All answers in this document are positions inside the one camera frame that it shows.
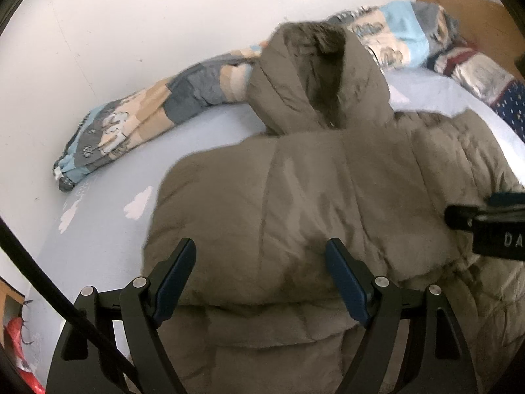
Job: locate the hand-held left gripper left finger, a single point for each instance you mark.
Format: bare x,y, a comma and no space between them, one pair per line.
175,287

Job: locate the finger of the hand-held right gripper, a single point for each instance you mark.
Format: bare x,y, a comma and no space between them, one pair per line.
459,216
506,200

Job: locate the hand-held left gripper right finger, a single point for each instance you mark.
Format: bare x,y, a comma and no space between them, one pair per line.
348,287

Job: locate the olive quilted hooded jacket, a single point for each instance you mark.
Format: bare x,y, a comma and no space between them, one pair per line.
287,197

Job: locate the light blue bed sheet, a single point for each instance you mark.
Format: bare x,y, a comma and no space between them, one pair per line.
102,197

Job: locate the star printed pillow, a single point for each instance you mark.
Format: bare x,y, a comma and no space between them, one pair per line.
480,78

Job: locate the wooden cabinet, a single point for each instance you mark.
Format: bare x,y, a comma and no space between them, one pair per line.
10,295

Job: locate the red plastic bag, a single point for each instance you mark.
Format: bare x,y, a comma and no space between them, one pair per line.
16,338

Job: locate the patchwork printed blanket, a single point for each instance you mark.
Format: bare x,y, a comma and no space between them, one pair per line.
135,119

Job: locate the wooden headboard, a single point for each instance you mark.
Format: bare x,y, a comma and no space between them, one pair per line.
471,12

